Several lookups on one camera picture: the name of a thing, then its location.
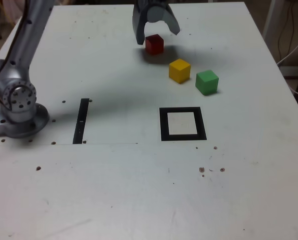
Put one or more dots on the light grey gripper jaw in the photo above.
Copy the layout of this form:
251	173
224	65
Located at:
156	13

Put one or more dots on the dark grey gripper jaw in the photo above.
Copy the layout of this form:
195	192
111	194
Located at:
138	27

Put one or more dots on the red cube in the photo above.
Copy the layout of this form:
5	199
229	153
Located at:
155	46

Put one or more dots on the yellow cube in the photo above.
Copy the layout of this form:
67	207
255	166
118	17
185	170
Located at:
179	71

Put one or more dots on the green cube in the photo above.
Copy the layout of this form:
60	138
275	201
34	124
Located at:
206	82

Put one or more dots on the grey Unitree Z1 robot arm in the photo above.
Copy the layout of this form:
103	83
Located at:
26	50

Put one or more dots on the black tape square outline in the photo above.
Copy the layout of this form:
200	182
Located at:
163	125

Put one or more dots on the black tape strip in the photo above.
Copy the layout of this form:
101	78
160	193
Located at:
80	115

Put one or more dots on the white metal frame post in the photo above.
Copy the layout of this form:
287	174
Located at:
271	17

